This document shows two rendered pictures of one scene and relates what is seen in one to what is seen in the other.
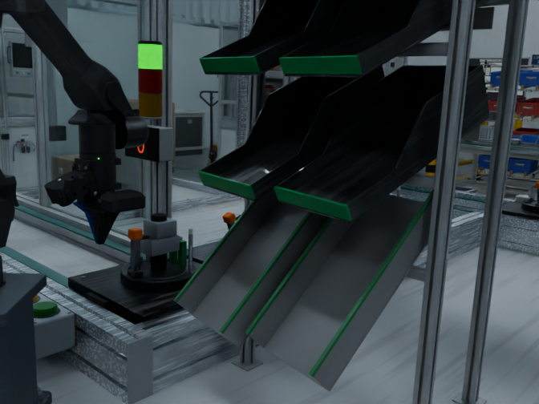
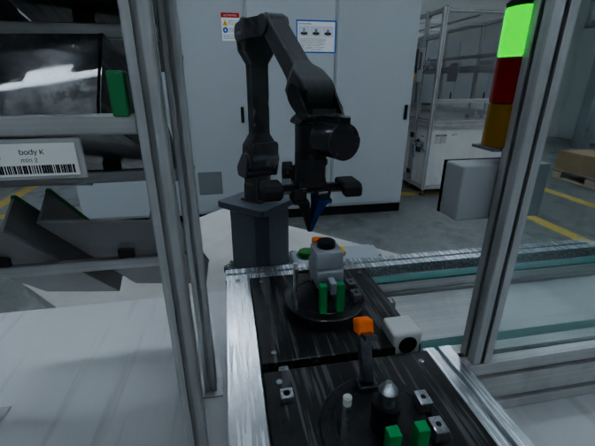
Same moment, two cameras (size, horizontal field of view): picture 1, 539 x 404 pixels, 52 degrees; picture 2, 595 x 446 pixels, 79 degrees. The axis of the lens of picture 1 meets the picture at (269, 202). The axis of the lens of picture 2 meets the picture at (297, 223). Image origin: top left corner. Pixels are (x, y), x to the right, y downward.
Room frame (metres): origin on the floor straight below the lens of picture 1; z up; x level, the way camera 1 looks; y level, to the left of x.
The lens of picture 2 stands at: (1.28, -0.25, 1.33)
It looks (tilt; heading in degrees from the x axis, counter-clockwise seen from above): 22 degrees down; 127
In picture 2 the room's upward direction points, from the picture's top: straight up
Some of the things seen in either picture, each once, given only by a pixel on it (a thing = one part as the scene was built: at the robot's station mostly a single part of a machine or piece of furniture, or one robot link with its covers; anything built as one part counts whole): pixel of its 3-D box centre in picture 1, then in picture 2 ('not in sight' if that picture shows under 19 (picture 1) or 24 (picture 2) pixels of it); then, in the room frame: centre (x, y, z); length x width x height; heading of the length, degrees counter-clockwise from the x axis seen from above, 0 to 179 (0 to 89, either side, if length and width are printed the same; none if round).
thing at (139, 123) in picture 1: (112, 115); (326, 119); (0.94, 0.27, 1.27); 0.12 x 0.08 x 0.11; 157
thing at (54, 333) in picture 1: (26, 316); (335, 264); (0.89, 0.41, 0.93); 0.21 x 0.07 x 0.06; 48
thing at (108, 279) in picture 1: (159, 284); (323, 310); (0.99, 0.20, 0.96); 0.24 x 0.24 x 0.02; 48
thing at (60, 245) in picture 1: (88, 268); (480, 322); (1.21, 0.41, 0.91); 0.84 x 0.28 x 0.10; 48
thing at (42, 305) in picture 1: (44, 311); (306, 254); (0.84, 0.36, 0.96); 0.04 x 0.04 x 0.02
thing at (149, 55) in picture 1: (150, 56); (526, 32); (1.21, 0.26, 1.38); 0.05 x 0.05 x 0.05
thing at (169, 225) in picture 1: (163, 232); (327, 262); (1.00, 0.20, 1.06); 0.08 x 0.04 x 0.07; 138
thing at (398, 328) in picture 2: not in sight; (401, 334); (1.13, 0.21, 0.97); 0.05 x 0.05 x 0.04; 48
